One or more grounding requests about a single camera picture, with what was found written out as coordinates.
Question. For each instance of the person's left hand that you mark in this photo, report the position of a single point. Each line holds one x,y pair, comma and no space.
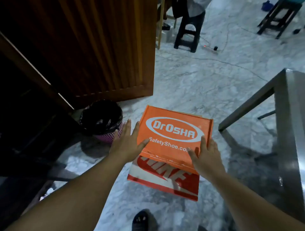
126,147

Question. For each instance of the orange shoe box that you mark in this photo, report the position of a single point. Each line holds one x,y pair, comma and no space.
171,114

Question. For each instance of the black slide sandal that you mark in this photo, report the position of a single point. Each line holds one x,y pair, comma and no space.
140,221

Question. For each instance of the red and white shoe box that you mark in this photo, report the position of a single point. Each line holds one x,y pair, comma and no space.
166,184

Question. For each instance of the light wooden table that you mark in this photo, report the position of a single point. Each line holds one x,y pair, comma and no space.
160,28

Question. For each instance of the person's right forearm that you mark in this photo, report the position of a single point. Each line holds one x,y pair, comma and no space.
250,204

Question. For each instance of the black plastic stool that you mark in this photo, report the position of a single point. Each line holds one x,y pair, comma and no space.
288,6
190,23

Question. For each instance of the brown slatted wooden door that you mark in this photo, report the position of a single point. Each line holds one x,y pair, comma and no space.
95,47

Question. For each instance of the person's right hand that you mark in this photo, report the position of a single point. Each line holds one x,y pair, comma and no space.
209,164

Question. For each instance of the black trash bag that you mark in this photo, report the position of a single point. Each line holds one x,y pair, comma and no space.
100,114

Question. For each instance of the dark wooden cabinet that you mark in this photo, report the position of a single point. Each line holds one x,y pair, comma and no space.
28,119

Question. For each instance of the white power strip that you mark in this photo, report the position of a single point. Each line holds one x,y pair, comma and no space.
209,48

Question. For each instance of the pink plastic waste basket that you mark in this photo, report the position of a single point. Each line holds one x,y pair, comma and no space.
109,137

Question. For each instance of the person's left forearm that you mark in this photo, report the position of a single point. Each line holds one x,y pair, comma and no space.
71,190

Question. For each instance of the black metal chair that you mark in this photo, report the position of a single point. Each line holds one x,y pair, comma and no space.
267,114

